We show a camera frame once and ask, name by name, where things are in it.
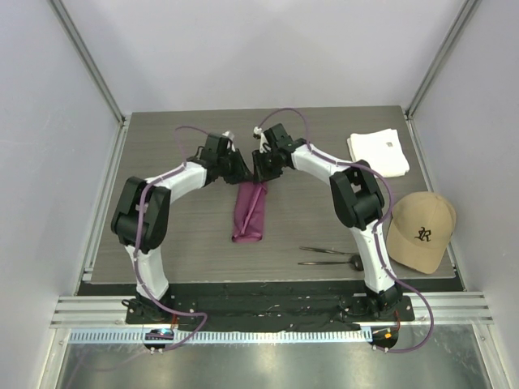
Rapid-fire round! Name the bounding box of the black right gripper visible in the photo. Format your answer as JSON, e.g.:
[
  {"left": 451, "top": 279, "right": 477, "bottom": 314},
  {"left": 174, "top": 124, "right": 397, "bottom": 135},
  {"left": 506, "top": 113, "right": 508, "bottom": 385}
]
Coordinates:
[{"left": 252, "top": 147, "right": 283, "bottom": 185}]

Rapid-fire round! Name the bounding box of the magenta cloth napkin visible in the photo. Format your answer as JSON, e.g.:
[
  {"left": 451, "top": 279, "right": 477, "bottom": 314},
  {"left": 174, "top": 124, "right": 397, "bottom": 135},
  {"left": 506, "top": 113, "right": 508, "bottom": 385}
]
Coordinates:
[{"left": 231, "top": 182, "right": 268, "bottom": 243}]

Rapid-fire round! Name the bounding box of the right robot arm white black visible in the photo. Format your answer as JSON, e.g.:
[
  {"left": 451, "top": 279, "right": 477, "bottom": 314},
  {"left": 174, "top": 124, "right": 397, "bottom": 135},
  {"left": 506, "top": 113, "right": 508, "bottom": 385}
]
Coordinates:
[{"left": 252, "top": 124, "right": 402, "bottom": 320}]

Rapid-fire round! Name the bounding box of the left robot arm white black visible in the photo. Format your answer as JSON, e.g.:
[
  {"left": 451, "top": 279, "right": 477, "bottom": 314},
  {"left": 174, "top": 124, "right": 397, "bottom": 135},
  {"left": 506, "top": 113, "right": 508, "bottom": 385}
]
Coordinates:
[{"left": 111, "top": 149, "right": 252, "bottom": 323}]

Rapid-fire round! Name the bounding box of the dark metal fork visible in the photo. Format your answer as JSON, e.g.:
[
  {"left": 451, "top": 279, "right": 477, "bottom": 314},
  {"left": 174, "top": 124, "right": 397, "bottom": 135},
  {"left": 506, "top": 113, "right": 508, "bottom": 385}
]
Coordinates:
[{"left": 299, "top": 246, "right": 358, "bottom": 256}]

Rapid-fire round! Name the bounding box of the white folded towel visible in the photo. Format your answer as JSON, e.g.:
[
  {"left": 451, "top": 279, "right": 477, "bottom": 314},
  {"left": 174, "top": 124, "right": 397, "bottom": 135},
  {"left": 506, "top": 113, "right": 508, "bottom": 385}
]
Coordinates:
[{"left": 347, "top": 129, "right": 410, "bottom": 178}]

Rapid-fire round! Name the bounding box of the dark metal spoon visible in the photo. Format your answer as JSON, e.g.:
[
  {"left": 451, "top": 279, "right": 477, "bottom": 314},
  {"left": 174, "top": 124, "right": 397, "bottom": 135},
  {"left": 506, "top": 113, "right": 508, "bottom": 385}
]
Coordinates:
[{"left": 298, "top": 255, "right": 364, "bottom": 271}]

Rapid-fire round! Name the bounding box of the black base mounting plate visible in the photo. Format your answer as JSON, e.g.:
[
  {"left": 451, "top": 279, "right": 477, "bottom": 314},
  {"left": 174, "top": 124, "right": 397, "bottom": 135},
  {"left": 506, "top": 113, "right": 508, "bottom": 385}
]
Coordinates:
[{"left": 76, "top": 281, "right": 467, "bottom": 329}]

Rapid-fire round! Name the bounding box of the tan baseball cap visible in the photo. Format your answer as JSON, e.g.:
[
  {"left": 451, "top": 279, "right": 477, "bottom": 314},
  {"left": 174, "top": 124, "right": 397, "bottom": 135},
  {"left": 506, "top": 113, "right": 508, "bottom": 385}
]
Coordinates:
[{"left": 386, "top": 191, "right": 457, "bottom": 275}]

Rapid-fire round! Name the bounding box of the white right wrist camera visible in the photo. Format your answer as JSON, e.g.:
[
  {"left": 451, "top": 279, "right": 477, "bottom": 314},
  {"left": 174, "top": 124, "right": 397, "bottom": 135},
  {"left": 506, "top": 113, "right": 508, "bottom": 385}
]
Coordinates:
[{"left": 253, "top": 126, "right": 271, "bottom": 153}]

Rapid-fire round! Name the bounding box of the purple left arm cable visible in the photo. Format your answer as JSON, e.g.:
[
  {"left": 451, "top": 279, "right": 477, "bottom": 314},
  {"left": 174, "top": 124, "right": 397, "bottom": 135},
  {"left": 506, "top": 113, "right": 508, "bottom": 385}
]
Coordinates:
[{"left": 133, "top": 126, "right": 208, "bottom": 356}]

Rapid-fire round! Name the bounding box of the slotted cable duct strip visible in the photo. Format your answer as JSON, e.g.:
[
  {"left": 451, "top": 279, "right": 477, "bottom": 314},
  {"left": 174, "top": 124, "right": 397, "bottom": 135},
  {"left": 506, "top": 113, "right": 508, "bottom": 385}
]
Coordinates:
[{"left": 68, "top": 327, "right": 372, "bottom": 345}]

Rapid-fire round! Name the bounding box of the aluminium frame post left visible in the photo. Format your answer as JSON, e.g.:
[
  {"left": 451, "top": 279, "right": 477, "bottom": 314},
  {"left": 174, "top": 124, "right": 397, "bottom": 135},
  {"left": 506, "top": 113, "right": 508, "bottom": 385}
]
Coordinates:
[{"left": 48, "top": 0, "right": 125, "bottom": 126}]

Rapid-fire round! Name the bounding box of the aluminium frame post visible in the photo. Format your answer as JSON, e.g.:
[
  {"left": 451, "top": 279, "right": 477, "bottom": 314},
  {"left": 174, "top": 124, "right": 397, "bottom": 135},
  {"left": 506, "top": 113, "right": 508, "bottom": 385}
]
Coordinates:
[
  {"left": 405, "top": 0, "right": 481, "bottom": 120},
  {"left": 48, "top": 0, "right": 125, "bottom": 126}
]

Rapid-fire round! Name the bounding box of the aluminium front rail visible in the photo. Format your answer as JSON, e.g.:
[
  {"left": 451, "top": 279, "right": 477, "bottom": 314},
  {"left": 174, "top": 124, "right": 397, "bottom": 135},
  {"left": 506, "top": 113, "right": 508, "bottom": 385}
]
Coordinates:
[{"left": 50, "top": 292, "right": 494, "bottom": 328}]

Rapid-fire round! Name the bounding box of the aluminium frame post right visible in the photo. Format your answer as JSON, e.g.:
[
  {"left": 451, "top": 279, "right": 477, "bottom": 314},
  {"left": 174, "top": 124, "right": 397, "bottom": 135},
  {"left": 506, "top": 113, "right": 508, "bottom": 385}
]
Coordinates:
[{"left": 405, "top": 0, "right": 481, "bottom": 120}]

